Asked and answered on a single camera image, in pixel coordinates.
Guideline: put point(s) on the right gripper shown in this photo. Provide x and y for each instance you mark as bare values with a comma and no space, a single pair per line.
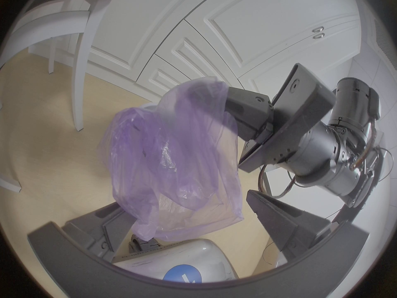
297,119

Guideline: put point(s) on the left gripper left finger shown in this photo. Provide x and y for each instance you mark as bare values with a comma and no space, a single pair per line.
93,231

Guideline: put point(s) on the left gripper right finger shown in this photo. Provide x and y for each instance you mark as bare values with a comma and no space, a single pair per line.
279,225

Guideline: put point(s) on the purple plastic bag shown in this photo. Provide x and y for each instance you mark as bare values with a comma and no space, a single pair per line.
173,154

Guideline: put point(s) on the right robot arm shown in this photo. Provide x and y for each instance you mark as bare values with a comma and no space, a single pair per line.
353,141

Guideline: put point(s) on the white wardrobe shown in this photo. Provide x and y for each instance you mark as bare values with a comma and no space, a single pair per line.
263,26

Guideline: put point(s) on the white chair with grey seat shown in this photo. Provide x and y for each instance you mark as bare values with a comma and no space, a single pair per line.
82,73

